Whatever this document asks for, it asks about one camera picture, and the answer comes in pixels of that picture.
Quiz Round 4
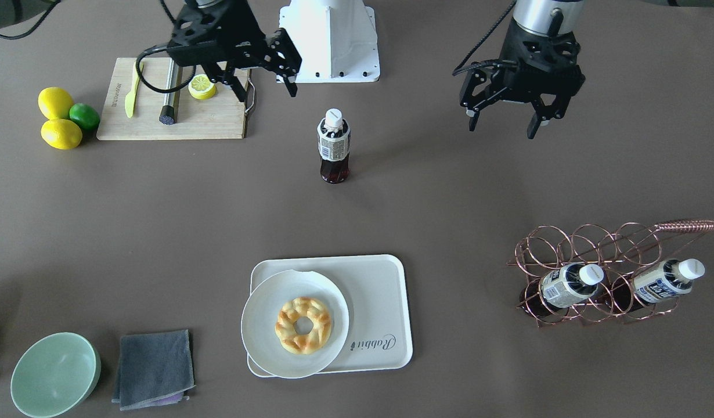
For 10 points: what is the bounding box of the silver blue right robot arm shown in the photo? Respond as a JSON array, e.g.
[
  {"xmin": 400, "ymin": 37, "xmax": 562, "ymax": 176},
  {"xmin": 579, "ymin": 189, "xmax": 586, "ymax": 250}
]
[{"xmin": 168, "ymin": 1, "xmax": 302, "ymax": 102}]

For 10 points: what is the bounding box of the white plate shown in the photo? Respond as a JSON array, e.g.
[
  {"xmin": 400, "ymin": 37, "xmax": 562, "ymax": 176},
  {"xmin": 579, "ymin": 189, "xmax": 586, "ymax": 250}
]
[{"xmin": 242, "ymin": 270, "xmax": 349, "ymax": 379}]

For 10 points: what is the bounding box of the wooden cutting board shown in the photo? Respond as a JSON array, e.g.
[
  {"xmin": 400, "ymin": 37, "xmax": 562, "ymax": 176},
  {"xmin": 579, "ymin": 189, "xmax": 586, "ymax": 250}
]
[{"xmin": 96, "ymin": 57, "xmax": 247, "ymax": 140}]

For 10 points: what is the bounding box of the green lime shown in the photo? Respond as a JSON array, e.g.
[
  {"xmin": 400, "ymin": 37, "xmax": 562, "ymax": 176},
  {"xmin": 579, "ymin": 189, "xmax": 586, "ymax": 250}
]
[{"xmin": 68, "ymin": 103, "xmax": 100, "ymax": 131}]

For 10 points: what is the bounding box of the halved lemon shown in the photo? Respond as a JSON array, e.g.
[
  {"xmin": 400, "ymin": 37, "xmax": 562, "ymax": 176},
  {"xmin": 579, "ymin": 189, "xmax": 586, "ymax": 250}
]
[{"xmin": 187, "ymin": 74, "xmax": 217, "ymax": 100}]

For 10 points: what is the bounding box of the grey folded cloth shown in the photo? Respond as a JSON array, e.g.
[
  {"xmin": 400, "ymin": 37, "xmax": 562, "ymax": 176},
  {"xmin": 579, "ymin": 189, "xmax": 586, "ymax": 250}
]
[{"xmin": 112, "ymin": 330, "xmax": 195, "ymax": 410}]

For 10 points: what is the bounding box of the yellow lemon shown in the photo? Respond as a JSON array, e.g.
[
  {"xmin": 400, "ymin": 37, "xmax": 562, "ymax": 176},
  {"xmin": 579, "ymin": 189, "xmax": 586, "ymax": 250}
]
[
  {"xmin": 38, "ymin": 87, "xmax": 75, "ymax": 121},
  {"xmin": 41, "ymin": 119, "xmax": 83, "ymax": 150}
]

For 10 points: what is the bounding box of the tea bottle white cap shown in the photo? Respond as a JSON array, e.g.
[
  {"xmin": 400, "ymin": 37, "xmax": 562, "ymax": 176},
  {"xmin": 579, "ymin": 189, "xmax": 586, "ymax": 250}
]
[{"xmin": 317, "ymin": 108, "xmax": 352, "ymax": 185}]

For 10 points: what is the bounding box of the copper wire bottle rack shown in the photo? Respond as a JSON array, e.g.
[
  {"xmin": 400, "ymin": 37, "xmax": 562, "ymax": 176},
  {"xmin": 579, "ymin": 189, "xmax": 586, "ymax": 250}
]
[{"xmin": 509, "ymin": 219, "xmax": 714, "ymax": 326}]

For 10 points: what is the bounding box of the metal rod tool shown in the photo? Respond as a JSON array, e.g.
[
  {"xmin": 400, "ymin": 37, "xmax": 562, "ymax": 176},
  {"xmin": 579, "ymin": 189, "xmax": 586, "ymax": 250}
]
[{"xmin": 160, "ymin": 59, "xmax": 182, "ymax": 126}]

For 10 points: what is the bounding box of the mint green bowl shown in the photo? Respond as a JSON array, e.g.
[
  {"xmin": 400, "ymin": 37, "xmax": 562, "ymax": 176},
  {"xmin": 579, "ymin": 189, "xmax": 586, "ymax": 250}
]
[{"xmin": 11, "ymin": 331, "xmax": 100, "ymax": 417}]

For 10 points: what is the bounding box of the white serving tray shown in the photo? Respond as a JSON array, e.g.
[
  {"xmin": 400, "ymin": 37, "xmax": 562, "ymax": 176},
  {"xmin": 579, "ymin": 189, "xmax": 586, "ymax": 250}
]
[{"xmin": 241, "ymin": 254, "xmax": 413, "ymax": 379}]

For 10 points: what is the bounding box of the tea bottle in rack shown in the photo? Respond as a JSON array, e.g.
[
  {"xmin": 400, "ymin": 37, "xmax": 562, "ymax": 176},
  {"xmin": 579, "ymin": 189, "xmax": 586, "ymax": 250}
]
[
  {"xmin": 521, "ymin": 262, "xmax": 605, "ymax": 319},
  {"xmin": 612, "ymin": 258, "xmax": 705, "ymax": 312}
]

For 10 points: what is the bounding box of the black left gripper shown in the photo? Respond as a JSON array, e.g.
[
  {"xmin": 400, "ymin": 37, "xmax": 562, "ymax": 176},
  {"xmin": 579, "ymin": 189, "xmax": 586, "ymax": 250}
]
[{"xmin": 460, "ymin": 23, "xmax": 585, "ymax": 140}]

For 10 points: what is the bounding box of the glazed ring pastry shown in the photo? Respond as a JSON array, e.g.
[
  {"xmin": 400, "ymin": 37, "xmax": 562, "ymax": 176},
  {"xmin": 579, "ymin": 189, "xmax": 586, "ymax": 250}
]
[{"xmin": 275, "ymin": 297, "xmax": 333, "ymax": 355}]

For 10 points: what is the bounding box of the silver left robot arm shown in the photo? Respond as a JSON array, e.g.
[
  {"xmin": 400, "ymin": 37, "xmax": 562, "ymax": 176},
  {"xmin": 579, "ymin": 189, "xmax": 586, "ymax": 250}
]
[{"xmin": 453, "ymin": 1, "xmax": 585, "ymax": 139}]

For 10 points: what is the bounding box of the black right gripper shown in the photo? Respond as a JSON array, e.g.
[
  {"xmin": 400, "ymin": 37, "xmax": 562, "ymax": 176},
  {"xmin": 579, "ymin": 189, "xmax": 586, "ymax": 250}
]
[{"xmin": 167, "ymin": 1, "xmax": 302, "ymax": 103}]

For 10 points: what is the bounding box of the yellow green knife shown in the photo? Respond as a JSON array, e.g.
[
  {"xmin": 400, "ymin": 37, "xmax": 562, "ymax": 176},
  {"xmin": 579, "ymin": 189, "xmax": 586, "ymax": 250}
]
[{"xmin": 124, "ymin": 69, "xmax": 140, "ymax": 118}]

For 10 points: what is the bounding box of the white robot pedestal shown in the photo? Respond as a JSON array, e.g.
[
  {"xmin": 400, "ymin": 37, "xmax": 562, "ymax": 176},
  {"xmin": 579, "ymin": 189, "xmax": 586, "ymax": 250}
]
[{"xmin": 279, "ymin": 1, "xmax": 381, "ymax": 83}]

